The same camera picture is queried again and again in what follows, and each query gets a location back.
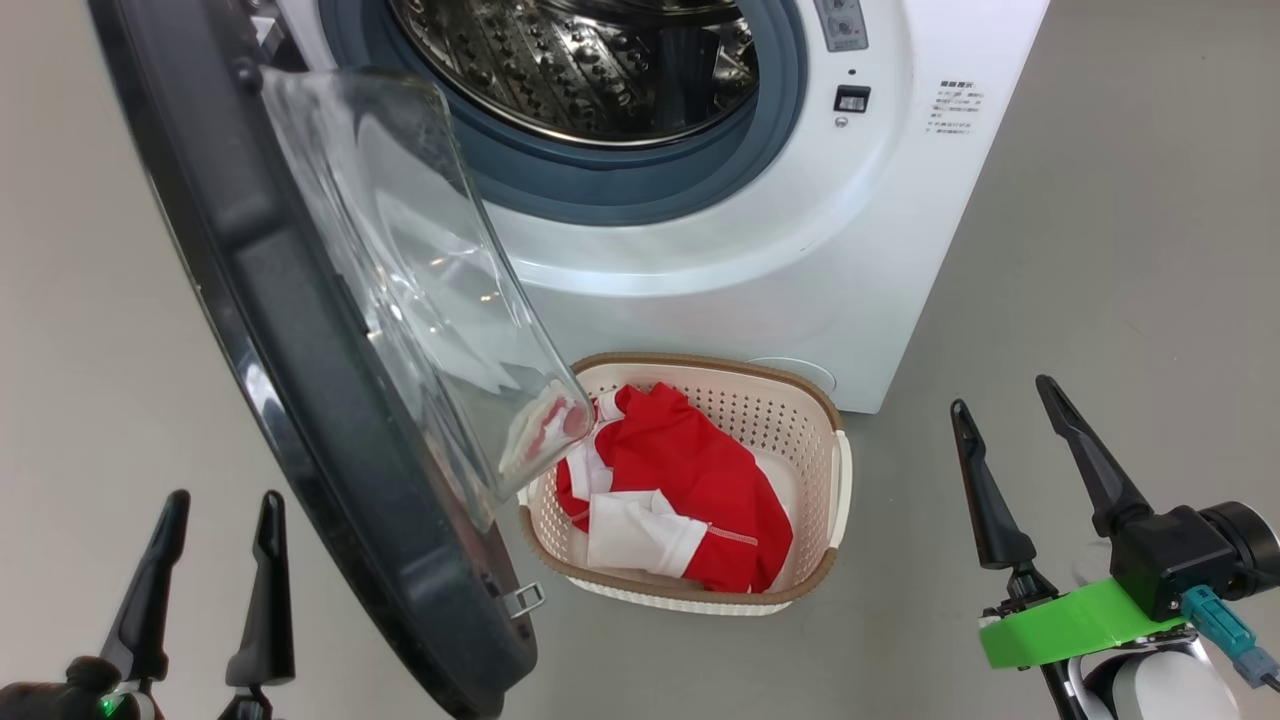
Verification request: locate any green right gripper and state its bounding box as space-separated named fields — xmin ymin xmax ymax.
xmin=949 ymin=374 xmax=1198 ymax=672

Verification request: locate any dark grey glass washer door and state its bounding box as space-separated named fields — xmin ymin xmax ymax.
xmin=87 ymin=0 xmax=599 ymax=720

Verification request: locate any cream perforated laundry basket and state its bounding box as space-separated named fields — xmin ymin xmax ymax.
xmin=517 ymin=351 xmax=855 ymax=617

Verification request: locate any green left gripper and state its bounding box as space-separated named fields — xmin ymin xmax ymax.
xmin=98 ymin=489 xmax=297 ymax=720

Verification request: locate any red and white garment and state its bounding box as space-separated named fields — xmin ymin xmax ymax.
xmin=554 ymin=382 xmax=795 ymax=595

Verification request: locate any white front-load washing machine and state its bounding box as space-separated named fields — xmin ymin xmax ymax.
xmin=250 ymin=0 xmax=1051 ymax=416

